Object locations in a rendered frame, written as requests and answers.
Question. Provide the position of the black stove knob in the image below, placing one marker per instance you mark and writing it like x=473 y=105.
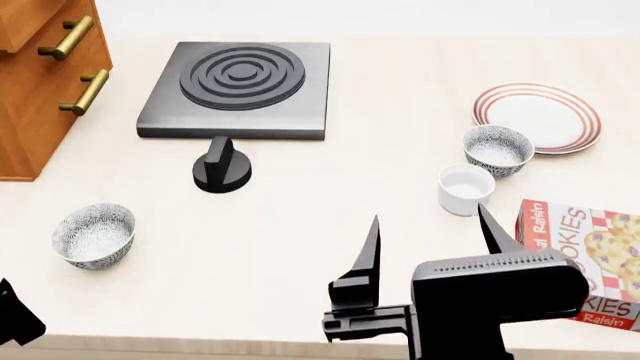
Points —
x=222 y=170

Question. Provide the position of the grey stove burner plate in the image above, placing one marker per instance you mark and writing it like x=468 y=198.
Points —
x=165 y=116

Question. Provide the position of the raisin cookies box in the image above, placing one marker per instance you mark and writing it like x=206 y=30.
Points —
x=607 y=240

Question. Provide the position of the black ringed burner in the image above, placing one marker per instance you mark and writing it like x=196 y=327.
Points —
x=242 y=73

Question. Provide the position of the white ramekin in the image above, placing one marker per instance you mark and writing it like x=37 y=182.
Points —
x=465 y=195

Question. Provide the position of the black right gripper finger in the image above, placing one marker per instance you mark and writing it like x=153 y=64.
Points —
x=497 y=236
x=367 y=277

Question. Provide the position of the wooden cabinet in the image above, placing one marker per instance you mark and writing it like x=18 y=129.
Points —
x=30 y=112

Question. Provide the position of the white plate with red rings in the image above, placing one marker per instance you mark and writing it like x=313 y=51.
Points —
x=545 y=112

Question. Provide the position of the patterned black white bowl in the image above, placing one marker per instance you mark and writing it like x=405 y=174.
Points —
x=92 y=240
x=497 y=150

